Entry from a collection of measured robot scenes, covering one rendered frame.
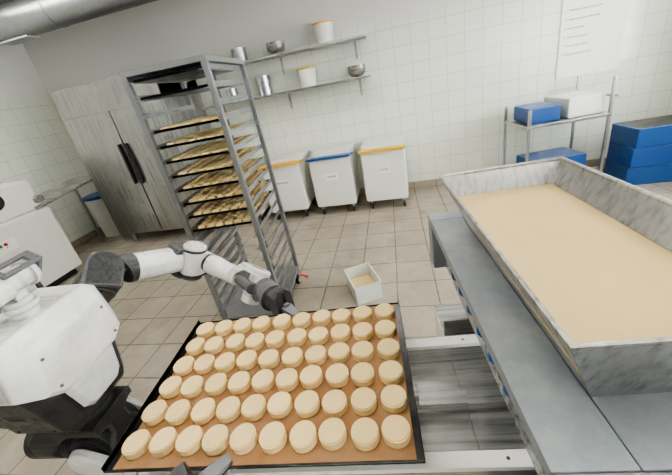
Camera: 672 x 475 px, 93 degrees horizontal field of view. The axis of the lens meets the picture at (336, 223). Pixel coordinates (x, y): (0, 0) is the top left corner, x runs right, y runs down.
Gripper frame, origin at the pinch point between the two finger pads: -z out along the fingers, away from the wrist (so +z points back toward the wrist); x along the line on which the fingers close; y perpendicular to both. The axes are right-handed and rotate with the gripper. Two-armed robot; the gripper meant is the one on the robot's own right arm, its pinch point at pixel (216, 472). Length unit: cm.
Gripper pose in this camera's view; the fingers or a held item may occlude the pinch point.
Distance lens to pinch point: 74.8
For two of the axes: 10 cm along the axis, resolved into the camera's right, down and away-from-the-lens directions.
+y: -6.4, -2.0, 7.4
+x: -1.9, -9.0, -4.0
